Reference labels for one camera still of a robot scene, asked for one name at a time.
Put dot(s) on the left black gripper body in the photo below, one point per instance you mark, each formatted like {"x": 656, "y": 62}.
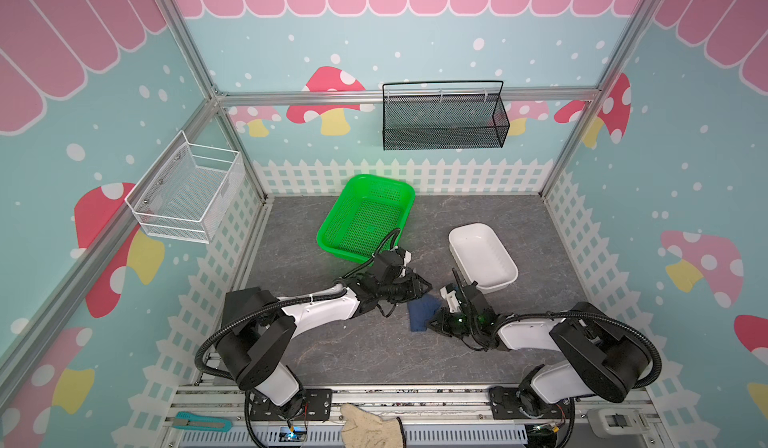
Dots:
{"x": 395, "y": 292}

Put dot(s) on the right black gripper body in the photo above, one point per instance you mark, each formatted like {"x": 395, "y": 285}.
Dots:
{"x": 455, "y": 320}

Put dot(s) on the dark blue paper napkin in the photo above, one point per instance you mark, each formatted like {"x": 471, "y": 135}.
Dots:
{"x": 421, "y": 311}

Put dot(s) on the green plastic basket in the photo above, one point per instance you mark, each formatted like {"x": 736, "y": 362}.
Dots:
{"x": 368, "y": 208}

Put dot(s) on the white plastic tub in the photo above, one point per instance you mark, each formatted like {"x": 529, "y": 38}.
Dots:
{"x": 482, "y": 258}

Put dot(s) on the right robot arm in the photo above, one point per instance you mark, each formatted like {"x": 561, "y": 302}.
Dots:
{"x": 602, "y": 356}

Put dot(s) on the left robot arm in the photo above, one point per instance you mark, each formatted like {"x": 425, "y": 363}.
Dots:
{"x": 249, "y": 348}

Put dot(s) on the beige work glove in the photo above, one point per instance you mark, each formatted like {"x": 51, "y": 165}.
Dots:
{"x": 365, "y": 430}

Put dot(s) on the grey latch plate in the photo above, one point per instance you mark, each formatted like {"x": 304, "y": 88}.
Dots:
{"x": 606, "y": 423}

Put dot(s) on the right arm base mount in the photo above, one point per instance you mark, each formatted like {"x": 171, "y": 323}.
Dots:
{"x": 513, "y": 403}

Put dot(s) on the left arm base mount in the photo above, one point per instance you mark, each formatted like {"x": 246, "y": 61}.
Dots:
{"x": 307, "y": 405}

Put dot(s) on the black mesh wall basket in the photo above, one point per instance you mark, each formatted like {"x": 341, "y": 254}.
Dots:
{"x": 442, "y": 115}

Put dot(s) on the white wire wall basket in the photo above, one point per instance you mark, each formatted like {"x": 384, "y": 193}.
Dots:
{"x": 186, "y": 193}

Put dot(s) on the teal handled tool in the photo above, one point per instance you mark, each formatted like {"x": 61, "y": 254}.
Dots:
{"x": 193, "y": 422}

